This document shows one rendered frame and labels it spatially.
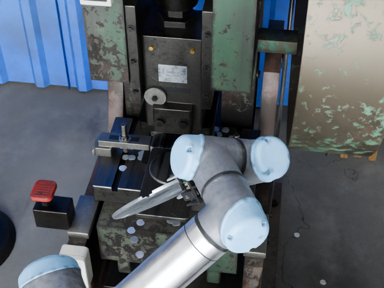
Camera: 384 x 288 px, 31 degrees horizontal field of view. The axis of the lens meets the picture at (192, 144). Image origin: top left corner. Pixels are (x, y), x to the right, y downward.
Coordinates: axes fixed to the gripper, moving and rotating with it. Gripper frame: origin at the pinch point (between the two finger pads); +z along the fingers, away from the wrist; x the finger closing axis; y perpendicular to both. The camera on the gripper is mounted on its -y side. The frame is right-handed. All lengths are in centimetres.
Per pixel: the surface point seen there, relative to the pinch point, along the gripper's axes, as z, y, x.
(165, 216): 27.0, -5.0, 9.6
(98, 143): 57, -13, -14
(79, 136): 163, -54, -17
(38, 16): 161, -65, -72
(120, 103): 68, -31, -21
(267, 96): 39, -61, 0
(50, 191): 49, 10, -10
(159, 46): 12.9, -19.2, -27.6
